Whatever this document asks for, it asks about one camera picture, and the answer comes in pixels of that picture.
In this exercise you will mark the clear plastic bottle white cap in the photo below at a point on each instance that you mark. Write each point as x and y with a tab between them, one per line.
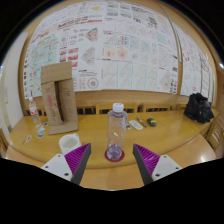
116	133

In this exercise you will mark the row of wooden chairs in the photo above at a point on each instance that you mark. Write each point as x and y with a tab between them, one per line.
153	107

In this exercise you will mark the dark pen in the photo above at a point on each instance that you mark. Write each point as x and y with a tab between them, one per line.
141	122

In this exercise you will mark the white standing air conditioner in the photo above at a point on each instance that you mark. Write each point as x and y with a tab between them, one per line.
11	100

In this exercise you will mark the black bag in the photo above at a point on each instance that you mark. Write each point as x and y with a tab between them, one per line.
199	108

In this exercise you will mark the narrow wall poster board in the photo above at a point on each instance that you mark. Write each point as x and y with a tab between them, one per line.
193	63

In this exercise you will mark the small water bottle red label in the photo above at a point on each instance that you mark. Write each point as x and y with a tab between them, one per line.
34	115

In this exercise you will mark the small black device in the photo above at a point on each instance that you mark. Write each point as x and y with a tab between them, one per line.
151	122

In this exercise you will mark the white cup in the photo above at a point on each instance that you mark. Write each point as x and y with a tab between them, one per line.
69	144

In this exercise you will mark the wooden chair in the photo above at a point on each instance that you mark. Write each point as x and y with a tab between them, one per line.
216	133

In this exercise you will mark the flat round red coaster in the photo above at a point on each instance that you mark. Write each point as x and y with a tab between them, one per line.
107	156

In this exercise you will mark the small colourful sticker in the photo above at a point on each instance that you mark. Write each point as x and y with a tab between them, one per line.
41	129
45	124
40	135
28	138

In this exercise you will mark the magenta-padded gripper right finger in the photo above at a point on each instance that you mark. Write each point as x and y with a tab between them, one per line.
146	159

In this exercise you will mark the brown cardboard box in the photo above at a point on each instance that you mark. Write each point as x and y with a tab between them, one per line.
65	100

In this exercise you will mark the large wall poster board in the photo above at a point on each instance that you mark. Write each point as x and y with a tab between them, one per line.
116	50

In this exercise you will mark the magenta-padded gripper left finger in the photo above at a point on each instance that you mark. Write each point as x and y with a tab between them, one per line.
77	159

